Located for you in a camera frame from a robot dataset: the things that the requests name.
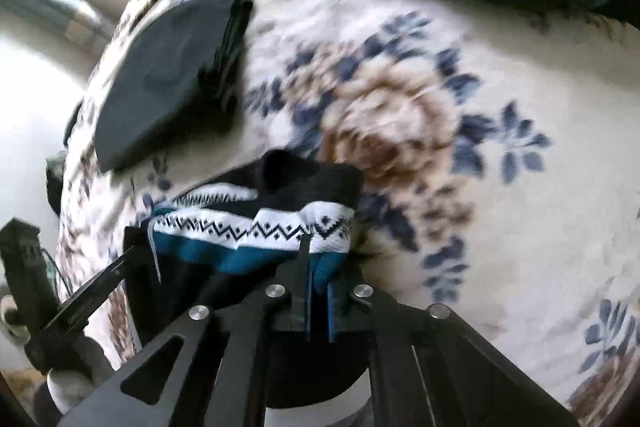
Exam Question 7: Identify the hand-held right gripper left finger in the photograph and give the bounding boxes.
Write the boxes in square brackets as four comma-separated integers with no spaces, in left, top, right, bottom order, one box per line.
[59,234,315,427]

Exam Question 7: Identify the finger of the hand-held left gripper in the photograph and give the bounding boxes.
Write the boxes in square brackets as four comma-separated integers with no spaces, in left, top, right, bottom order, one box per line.
[42,246,139,344]

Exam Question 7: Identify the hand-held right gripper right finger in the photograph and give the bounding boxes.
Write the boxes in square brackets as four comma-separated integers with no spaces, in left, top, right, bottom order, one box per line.
[326,276,582,427]

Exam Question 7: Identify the black white teal patterned sweater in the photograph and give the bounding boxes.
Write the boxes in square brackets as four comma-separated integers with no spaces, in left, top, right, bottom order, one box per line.
[125,149,372,409]

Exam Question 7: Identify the folded dark grey clothes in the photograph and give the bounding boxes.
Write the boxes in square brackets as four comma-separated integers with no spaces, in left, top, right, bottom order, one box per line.
[92,0,256,174]

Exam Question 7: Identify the floral printed blanket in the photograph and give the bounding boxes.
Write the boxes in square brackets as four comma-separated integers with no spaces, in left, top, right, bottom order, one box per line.
[54,0,640,427]

